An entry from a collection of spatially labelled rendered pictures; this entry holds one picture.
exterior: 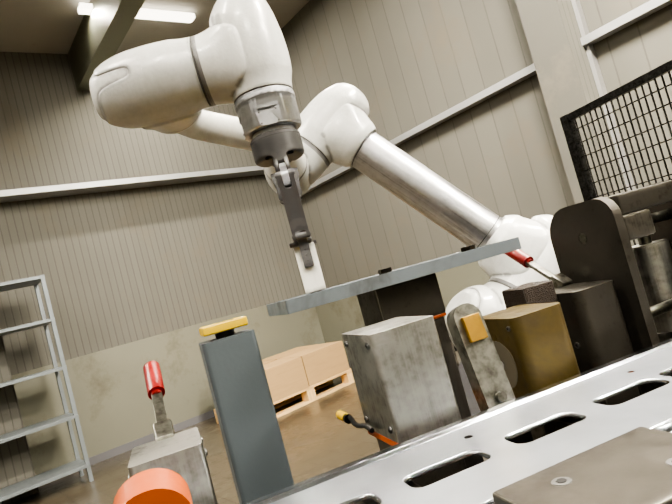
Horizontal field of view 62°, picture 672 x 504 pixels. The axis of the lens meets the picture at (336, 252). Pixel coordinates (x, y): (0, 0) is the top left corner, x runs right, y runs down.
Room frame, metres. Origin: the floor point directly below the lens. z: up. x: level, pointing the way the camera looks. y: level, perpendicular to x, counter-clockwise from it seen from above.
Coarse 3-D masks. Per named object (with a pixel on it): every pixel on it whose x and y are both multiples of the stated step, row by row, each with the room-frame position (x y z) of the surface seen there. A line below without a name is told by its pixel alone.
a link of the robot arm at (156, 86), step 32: (128, 64) 0.75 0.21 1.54; (160, 64) 0.75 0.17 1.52; (192, 64) 0.76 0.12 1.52; (96, 96) 0.77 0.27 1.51; (128, 96) 0.76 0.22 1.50; (160, 96) 0.76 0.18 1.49; (192, 96) 0.78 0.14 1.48; (128, 128) 0.82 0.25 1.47; (160, 128) 0.83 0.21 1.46; (192, 128) 0.92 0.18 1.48; (224, 128) 0.98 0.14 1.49
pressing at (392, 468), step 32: (640, 352) 0.65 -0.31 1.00; (576, 384) 0.60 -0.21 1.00; (608, 384) 0.57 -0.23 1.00; (640, 384) 0.56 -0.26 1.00; (480, 416) 0.57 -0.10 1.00; (512, 416) 0.56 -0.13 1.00; (544, 416) 0.53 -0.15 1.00; (576, 416) 0.52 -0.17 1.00; (608, 416) 0.49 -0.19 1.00; (640, 416) 0.47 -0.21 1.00; (416, 448) 0.54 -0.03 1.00; (448, 448) 0.52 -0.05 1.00; (480, 448) 0.49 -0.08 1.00; (512, 448) 0.47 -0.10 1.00; (544, 448) 0.46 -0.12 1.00; (576, 448) 0.44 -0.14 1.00; (320, 480) 0.52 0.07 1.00; (352, 480) 0.50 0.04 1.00; (384, 480) 0.48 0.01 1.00; (448, 480) 0.44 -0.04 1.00; (480, 480) 0.43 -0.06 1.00; (512, 480) 0.41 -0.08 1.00
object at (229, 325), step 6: (234, 318) 0.76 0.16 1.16; (240, 318) 0.73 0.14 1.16; (246, 318) 0.73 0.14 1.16; (216, 324) 0.72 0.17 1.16; (222, 324) 0.72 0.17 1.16; (228, 324) 0.73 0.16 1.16; (234, 324) 0.73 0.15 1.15; (240, 324) 0.73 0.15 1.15; (246, 324) 0.73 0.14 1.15; (204, 330) 0.72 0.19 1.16; (210, 330) 0.72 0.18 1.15; (216, 330) 0.72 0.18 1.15; (222, 330) 0.72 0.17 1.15; (228, 330) 0.74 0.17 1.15; (204, 336) 0.72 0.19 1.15; (216, 336) 0.74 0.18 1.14; (222, 336) 0.74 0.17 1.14
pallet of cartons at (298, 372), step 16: (288, 352) 6.65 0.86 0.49; (304, 352) 6.20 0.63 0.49; (320, 352) 6.12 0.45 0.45; (336, 352) 6.28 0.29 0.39; (272, 368) 5.66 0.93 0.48; (288, 368) 5.78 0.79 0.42; (304, 368) 5.95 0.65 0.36; (320, 368) 6.08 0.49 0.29; (336, 368) 6.24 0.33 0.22; (272, 384) 5.63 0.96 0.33; (288, 384) 5.75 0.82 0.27; (304, 384) 5.88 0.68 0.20; (320, 384) 6.67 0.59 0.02; (288, 400) 6.20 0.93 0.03; (304, 400) 5.95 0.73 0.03
